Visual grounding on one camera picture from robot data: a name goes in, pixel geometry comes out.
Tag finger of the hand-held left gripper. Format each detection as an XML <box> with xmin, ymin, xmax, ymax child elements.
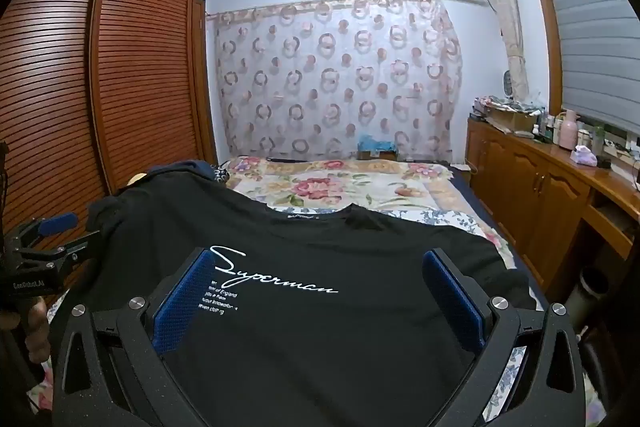
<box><xmin>50</xmin><ymin>229</ymin><xmax>104</xmax><ymax>265</ymax></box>
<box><xmin>12</xmin><ymin>213</ymin><xmax>79</xmax><ymax>253</ymax></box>

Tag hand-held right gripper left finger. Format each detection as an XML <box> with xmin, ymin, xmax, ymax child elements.
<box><xmin>50</xmin><ymin>248</ymin><xmax>221</xmax><ymax>427</ymax></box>

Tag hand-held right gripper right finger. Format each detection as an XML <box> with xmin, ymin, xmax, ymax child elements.
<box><xmin>422</xmin><ymin>248</ymin><xmax>587</xmax><ymax>427</ymax></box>

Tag black printed t-shirt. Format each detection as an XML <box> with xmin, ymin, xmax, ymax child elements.
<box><xmin>87</xmin><ymin>162</ymin><xmax>538</xmax><ymax>427</ymax></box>

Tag person's left forearm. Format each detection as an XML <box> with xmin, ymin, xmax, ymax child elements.
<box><xmin>0</xmin><ymin>309</ymin><xmax>48</xmax><ymax>410</ymax></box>

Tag person's left hand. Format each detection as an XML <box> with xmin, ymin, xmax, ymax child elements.
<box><xmin>24</xmin><ymin>297</ymin><xmax>52</xmax><ymax>370</ymax></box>

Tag blue floral bed sheet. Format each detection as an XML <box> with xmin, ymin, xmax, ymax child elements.
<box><xmin>30</xmin><ymin>204</ymin><xmax>551</xmax><ymax>427</ymax></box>

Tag navy blue garment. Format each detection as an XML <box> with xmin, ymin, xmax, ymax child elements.
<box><xmin>150</xmin><ymin>159</ymin><xmax>221</xmax><ymax>182</ymax></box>

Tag wooden sideboard cabinet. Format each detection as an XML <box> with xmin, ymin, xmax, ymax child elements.
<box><xmin>465</xmin><ymin>114</ymin><xmax>640</xmax><ymax>304</ymax></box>

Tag grey waste bin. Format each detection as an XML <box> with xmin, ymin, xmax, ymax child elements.
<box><xmin>570</xmin><ymin>267</ymin><xmax>612</xmax><ymax>334</ymax></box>

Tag wooden louvered wardrobe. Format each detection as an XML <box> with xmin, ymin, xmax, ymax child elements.
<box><xmin>0</xmin><ymin>0</ymin><xmax>219</xmax><ymax>290</ymax></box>

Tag blue plastic bag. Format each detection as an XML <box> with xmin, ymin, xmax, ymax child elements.
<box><xmin>357</xmin><ymin>134</ymin><xmax>399</xmax><ymax>154</ymax></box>

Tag purple pouch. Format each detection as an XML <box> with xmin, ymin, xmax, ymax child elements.
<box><xmin>570</xmin><ymin>145</ymin><xmax>599</xmax><ymax>168</ymax></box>

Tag cluttered cardboard box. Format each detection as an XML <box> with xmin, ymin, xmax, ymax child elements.
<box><xmin>472</xmin><ymin>94</ymin><xmax>542</xmax><ymax>134</ymax></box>

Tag pink bottle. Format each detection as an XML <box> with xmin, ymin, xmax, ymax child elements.
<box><xmin>557</xmin><ymin>109</ymin><xmax>581</xmax><ymax>152</ymax></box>

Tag circle patterned sheer curtain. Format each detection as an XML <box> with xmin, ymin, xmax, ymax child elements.
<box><xmin>207</xmin><ymin>0</ymin><xmax>464</xmax><ymax>162</ymax></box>

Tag beige tied curtain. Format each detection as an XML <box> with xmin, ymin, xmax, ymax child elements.
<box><xmin>481</xmin><ymin>0</ymin><xmax>532</xmax><ymax>104</ymax></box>

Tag grey window blind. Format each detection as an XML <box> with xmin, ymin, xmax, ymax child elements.
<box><xmin>537</xmin><ymin>0</ymin><xmax>640</xmax><ymax>134</ymax></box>

